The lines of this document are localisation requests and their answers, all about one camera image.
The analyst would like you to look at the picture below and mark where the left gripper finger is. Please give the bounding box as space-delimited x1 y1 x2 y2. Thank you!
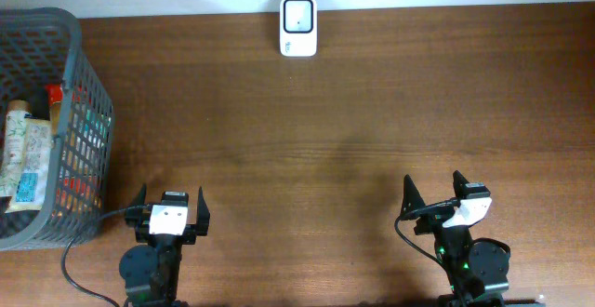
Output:
195 187 210 236
125 183 147 226

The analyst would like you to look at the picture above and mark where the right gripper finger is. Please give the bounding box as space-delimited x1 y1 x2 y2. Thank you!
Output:
400 175 426 219
453 170 469 199

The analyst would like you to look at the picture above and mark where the yellow snack pouch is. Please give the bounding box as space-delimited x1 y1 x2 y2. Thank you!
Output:
6 116 52 213

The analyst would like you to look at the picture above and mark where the white green cosmetic tube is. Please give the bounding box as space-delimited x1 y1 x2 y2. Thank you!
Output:
1 100 31 197

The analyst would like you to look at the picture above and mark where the orange spaghetti packet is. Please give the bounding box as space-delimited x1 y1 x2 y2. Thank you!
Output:
45 84 63 136

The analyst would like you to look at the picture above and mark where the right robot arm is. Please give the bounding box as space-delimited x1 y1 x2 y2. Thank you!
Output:
394 171 511 306

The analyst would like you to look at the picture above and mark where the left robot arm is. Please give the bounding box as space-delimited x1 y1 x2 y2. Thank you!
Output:
119 186 210 307

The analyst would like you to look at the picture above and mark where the white barcode scanner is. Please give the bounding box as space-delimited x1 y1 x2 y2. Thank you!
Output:
279 0 318 58

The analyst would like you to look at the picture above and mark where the grey plastic basket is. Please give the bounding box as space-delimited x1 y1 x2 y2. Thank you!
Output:
1 7 115 250

